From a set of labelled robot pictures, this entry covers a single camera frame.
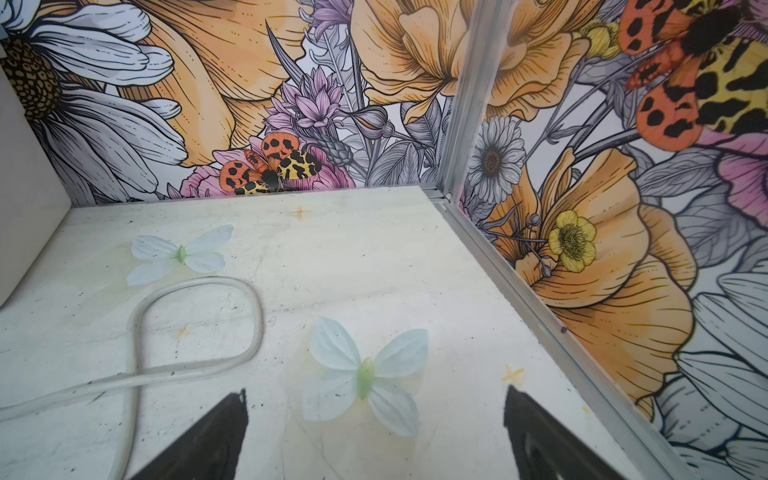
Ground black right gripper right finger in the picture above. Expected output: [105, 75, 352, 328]
[504, 386, 622, 479]

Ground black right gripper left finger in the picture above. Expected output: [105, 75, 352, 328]
[133, 389, 249, 480]

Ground white blue-lid storage box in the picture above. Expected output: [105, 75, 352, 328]
[1, 74, 71, 304]

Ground white power strip cable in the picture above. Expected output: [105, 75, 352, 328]
[0, 275, 266, 480]

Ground aluminium corner frame post right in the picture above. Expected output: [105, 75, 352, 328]
[437, 1, 517, 204]

